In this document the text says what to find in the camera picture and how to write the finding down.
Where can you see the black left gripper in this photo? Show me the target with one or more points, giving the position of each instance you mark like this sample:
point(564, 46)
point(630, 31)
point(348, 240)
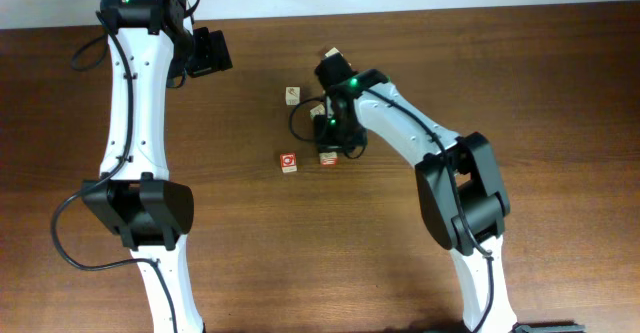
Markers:
point(218, 57)

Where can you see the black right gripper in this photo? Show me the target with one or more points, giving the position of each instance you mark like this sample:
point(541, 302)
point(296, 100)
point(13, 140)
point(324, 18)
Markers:
point(333, 68)

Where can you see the green R wooden block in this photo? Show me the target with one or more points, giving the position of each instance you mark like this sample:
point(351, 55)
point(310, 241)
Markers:
point(318, 111)

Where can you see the snail picture wooden block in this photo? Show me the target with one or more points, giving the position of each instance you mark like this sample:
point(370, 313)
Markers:
point(328, 158)

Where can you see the red Q wooden block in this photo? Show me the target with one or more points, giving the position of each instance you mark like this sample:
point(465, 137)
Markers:
point(288, 162)

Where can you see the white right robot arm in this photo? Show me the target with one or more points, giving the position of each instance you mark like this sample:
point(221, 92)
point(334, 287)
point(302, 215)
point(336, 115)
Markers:
point(462, 196)

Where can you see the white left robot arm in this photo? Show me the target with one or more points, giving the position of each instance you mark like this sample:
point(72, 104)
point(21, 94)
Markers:
point(154, 47)

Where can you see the carrot picture wooden block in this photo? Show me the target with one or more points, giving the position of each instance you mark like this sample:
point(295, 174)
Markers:
point(292, 95)

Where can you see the blue L wooden block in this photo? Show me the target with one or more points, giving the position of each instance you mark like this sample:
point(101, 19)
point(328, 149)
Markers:
point(331, 52)

